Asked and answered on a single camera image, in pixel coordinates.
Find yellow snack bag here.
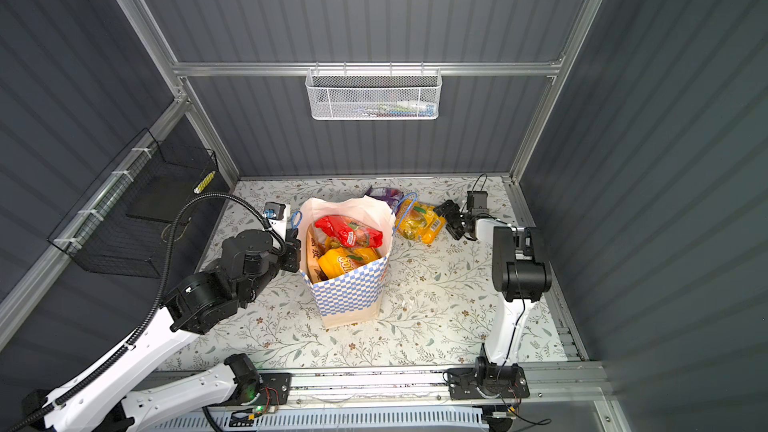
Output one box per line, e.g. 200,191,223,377
396,199,446,245
318,247,380,279

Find small purple snack bag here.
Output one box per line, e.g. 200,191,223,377
365,186,405,212

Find blue checkered paper bag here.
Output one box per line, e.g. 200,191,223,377
298,196,396,328

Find red snack bag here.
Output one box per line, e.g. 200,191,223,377
314,215,383,249

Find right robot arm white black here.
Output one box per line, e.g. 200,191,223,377
436,190,552,402

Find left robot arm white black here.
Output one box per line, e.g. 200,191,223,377
14,229,301,431

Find floral table cloth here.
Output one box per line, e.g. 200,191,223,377
149,176,568,372

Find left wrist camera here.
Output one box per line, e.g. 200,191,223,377
263,201,291,238

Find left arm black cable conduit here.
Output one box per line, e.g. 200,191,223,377
0,191,277,432

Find black wire side basket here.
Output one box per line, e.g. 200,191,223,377
48,132,221,279

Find white wire wall basket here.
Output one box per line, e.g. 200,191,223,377
305,68,443,121

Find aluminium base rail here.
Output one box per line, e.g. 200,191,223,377
150,362,630,431

